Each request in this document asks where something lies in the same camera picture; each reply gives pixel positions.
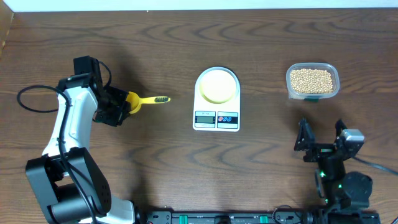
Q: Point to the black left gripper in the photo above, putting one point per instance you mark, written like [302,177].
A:
[118,119]

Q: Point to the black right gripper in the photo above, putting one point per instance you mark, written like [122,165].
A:
[319,150]

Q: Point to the yellow measuring scoop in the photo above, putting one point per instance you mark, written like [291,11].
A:
[136,101]

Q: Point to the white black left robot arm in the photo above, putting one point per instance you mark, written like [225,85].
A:
[66,181]

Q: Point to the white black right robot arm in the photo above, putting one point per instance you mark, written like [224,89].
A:
[345,194]

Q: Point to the white digital kitchen scale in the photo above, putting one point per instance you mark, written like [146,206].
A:
[217,117]

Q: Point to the yellow plastic bowl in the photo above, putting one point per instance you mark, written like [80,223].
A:
[217,86]

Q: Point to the green tape piece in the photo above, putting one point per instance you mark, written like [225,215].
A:
[315,100]

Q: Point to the pile of soybeans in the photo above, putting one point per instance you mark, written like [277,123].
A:
[311,81]

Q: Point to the clear plastic container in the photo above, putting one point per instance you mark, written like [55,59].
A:
[321,66]

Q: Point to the cardboard side panel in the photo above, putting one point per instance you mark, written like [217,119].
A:
[6,19]

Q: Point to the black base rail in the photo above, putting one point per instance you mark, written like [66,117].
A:
[278,216]

